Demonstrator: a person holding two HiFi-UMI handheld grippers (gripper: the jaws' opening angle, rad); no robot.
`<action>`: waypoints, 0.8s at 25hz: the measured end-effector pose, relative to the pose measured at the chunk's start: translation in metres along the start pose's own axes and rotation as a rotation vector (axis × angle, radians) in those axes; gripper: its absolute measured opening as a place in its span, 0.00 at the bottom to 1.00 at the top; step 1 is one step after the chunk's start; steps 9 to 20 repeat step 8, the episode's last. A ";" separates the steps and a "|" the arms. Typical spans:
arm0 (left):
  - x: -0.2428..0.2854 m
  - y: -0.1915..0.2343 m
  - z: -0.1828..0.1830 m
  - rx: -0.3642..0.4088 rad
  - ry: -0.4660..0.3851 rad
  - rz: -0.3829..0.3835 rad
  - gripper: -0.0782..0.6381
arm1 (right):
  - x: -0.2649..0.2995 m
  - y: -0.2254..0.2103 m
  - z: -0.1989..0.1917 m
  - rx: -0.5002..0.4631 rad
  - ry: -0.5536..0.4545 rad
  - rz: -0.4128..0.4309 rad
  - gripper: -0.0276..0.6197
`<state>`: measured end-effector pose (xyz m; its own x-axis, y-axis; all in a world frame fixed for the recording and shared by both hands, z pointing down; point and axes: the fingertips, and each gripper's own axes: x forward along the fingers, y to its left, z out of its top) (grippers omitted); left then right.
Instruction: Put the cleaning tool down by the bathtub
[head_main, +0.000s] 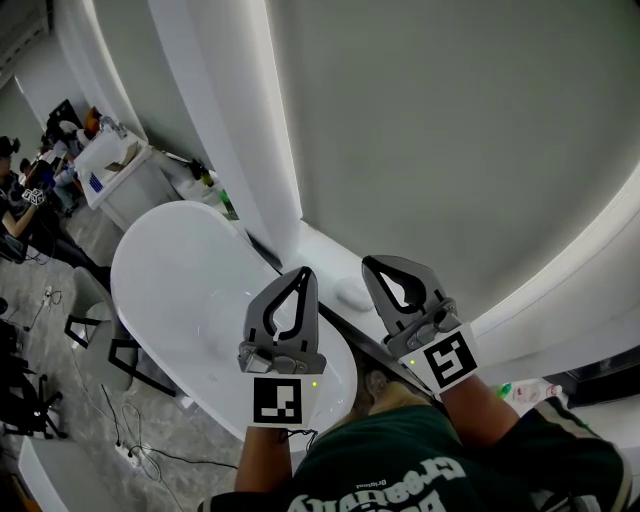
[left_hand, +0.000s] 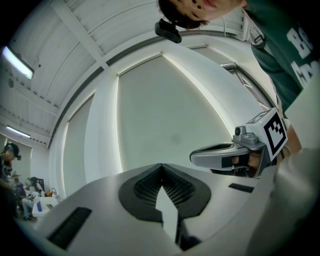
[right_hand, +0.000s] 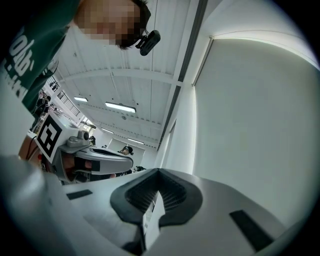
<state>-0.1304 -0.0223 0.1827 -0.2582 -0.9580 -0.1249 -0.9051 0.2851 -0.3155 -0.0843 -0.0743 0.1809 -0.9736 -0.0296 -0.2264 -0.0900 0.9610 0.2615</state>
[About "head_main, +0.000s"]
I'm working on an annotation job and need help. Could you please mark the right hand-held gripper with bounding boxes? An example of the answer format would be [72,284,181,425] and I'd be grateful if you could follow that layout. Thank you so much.
[360,254,481,397]

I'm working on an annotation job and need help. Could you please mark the brown cardboard piece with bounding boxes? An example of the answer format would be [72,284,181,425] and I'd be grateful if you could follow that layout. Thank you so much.
[103,141,140,174]

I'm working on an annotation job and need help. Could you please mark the dark bottle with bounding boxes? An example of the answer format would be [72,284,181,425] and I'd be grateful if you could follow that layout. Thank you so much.
[192,158,217,189]

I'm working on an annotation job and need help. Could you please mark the black office chair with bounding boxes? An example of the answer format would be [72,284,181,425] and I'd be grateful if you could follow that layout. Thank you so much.
[0,297,66,441]

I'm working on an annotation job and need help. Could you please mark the white power strip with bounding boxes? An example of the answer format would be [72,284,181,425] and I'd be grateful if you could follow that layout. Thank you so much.
[114,439,145,470]

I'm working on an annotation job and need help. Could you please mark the person's khaki shorts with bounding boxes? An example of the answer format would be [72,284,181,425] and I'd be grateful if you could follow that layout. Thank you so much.
[347,357,431,416]

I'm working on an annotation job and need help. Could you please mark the chrome faucet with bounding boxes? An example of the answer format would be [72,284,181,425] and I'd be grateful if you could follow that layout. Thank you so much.
[98,115,129,141]

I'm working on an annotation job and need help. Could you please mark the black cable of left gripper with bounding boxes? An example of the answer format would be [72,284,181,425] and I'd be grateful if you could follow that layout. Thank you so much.
[279,427,319,451]

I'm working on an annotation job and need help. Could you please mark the white platform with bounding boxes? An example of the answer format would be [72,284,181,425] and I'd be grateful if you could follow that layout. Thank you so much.
[17,437,126,512]

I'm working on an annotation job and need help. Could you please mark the person's left forearm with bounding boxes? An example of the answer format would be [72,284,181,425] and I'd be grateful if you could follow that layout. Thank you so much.
[234,427,294,494]

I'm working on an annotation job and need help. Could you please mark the white fluffy duster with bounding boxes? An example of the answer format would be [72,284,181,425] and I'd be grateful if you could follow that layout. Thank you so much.
[335,278,374,312]

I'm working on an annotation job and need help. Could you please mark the black framed window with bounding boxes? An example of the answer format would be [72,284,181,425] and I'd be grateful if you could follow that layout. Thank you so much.
[542,344,640,409]

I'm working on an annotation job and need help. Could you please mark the grey roller blind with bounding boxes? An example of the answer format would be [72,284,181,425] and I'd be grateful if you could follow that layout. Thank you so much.
[277,0,640,314]

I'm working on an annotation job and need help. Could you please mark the person's right forearm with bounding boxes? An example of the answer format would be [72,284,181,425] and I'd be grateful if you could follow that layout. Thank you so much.
[439,374,521,459]

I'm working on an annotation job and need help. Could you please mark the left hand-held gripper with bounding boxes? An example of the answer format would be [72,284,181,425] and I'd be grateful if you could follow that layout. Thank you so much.
[237,265,329,430]

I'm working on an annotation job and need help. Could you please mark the grey chair with black legs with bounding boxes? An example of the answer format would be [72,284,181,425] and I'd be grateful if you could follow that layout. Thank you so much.
[64,266,177,399]

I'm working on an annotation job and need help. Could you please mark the person's dark green shirt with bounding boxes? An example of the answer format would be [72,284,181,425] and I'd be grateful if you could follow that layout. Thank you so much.
[199,397,634,512]

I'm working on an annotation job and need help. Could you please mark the white bathtub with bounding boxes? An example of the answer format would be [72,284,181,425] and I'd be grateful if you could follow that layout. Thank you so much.
[109,200,359,454]

